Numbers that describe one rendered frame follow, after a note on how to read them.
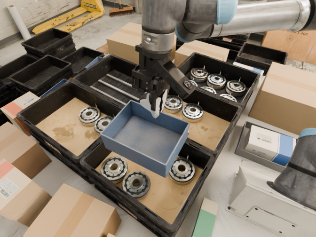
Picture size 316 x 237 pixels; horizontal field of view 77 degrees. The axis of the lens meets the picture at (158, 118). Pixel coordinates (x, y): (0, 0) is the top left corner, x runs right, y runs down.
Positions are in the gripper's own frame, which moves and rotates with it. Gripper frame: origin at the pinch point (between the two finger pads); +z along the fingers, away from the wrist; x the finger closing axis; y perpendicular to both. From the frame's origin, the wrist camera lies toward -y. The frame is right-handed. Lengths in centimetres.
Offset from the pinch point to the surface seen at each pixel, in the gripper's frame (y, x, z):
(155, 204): -7.8, 10.8, 30.8
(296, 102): -43, -61, 14
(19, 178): 34, 31, 24
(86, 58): 144, -99, 61
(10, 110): 77, 10, 29
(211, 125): -11.8, -33.2, 24.6
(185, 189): -14.4, 0.7, 29.4
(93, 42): 219, -182, 87
